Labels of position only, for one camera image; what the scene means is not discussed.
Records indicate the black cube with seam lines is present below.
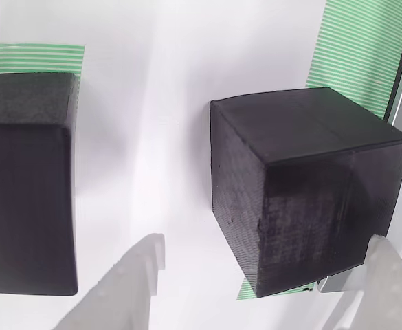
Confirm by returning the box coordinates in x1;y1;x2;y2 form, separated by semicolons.
210;87;402;299

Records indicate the black cube with scuffed face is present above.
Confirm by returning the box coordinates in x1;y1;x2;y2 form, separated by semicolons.
0;71;80;297

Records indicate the green striped tape strip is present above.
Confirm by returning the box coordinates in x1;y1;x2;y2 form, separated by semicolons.
236;0;402;301

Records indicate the green striped tape square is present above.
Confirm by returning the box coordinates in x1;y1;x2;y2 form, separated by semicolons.
0;42;86;77

